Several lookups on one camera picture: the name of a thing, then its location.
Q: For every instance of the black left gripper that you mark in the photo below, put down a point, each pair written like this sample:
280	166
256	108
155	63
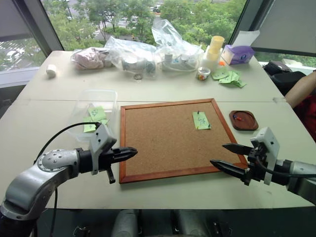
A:
112	156

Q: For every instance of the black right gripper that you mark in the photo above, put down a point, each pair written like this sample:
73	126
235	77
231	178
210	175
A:
255	168

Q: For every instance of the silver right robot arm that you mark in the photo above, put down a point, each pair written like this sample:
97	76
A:
301	177

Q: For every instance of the person's bare forearm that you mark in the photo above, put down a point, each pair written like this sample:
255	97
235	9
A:
301	90

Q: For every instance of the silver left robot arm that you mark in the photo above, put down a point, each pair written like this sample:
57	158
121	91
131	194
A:
37	172

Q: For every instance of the wood framed cork board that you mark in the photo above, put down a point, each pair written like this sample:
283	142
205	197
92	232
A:
170	145

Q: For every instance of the green note with scribble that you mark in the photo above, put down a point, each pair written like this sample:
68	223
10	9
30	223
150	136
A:
201	121

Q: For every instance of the large green sticky note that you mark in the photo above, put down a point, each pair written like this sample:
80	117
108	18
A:
97	114

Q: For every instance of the small patterned cup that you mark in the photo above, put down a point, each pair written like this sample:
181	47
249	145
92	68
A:
203	73

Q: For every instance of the brown wooden tray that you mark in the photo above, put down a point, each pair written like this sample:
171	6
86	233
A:
244	122

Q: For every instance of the clear plastic container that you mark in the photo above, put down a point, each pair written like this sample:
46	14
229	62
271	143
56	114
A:
98	98

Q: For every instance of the grey rounded shape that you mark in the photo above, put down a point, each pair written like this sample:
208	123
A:
126	223

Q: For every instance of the pile of green notes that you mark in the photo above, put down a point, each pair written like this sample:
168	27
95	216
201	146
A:
229	77

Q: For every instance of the red garment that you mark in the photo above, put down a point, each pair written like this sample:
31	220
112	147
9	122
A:
308	116

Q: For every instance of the plastic bag with grey items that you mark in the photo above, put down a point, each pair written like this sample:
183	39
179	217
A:
133	59

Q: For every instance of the small orange object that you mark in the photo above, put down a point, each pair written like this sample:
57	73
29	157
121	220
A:
221	63

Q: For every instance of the black bag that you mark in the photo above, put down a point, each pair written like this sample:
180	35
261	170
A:
281	74

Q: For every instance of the plastic bag with pink cloth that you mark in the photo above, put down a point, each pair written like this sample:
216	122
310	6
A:
89	58

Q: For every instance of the purple tissue box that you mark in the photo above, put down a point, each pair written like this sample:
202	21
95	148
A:
238	54

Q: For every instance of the plastic bag with white items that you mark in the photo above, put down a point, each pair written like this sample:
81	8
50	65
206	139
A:
172	51

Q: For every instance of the white paper roll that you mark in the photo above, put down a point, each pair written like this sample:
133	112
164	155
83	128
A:
51	71

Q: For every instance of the yellow stacked cups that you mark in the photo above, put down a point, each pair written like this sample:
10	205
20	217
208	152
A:
215	47

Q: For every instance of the white tissue sheet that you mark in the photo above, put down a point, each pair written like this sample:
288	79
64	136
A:
247	38

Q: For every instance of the grey window blind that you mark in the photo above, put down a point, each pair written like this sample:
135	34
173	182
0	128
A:
286	24
13	17

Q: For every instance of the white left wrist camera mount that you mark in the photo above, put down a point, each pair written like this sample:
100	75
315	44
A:
100	138

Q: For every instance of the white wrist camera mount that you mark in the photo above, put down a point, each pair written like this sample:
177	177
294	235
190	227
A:
100	138
267	140

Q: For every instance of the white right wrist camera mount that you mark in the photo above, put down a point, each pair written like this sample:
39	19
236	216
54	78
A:
267	140

